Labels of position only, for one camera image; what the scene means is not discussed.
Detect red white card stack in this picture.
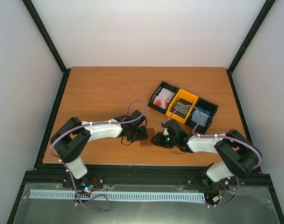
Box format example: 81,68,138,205
153,88,174,109

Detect brown leather card holder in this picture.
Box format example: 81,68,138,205
140,128,155,147

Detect dark grey card stack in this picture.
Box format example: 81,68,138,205
171,98,192,119

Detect black bin right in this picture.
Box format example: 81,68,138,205
185,98,218,134

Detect black bin left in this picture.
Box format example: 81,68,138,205
148,81,180,114

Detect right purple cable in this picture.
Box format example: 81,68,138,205
164,105,263,208

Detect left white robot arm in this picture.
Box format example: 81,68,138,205
50,110,148,188

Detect purple cable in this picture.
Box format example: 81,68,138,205
164,105,263,208
49,99,147,213

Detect yellow bin middle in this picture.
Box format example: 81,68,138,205
166,89,199,124

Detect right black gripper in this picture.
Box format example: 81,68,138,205
151,133,177,149

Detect blue card stack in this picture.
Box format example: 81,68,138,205
191,107,212,127

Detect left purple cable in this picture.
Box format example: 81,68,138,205
49,99,147,213

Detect light blue cable duct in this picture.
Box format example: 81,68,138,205
28,189,205,203

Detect black bin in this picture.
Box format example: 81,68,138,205
148,81,180,114
185,98,218,134

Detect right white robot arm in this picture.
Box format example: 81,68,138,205
151,119,263,183

